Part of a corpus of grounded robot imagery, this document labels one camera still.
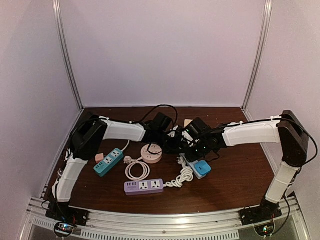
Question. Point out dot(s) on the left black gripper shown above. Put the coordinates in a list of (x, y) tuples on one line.
[(177, 145)]

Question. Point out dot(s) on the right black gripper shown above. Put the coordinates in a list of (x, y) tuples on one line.
[(191, 157)]

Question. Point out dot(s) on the grey power strip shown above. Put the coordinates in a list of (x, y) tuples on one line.
[(191, 165)]

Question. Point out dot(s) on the blue charger plug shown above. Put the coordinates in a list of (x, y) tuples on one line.
[(203, 168)]

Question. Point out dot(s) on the pink round socket base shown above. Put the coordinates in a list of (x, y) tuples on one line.
[(151, 153)]

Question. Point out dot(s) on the beige cube socket adapter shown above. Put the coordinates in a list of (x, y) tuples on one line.
[(187, 122)]

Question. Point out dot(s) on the purple power strip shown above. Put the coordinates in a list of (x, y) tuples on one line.
[(144, 187)]

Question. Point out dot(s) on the teal power strip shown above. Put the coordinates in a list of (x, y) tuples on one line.
[(104, 166)]

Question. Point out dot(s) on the small pink charger plug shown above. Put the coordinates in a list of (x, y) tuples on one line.
[(99, 157)]

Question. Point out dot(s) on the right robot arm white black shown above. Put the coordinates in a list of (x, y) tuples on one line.
[(199, 139)]

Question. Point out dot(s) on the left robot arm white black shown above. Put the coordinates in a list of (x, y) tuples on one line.
[(86, 138)]

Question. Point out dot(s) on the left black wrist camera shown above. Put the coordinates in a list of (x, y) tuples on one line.
[(161, 122)]

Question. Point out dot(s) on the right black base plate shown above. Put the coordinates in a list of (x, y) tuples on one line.
[(258, 214)]

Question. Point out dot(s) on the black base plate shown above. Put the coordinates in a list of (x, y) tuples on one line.
[(69, 215), (258, 214)]

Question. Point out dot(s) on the right aluminium frame post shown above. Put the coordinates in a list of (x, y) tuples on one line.
[(264, 31)]

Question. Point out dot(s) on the aluminium frame post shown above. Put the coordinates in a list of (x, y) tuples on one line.
[(65, 53), (264, 31)]

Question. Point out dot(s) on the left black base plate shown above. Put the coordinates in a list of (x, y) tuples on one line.
[(69, 215)]

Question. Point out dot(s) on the front aluminium rail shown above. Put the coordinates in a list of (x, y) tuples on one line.
[(105, 225)]

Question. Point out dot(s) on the left aluminium frame post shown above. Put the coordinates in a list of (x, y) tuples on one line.
[(65, 53)]

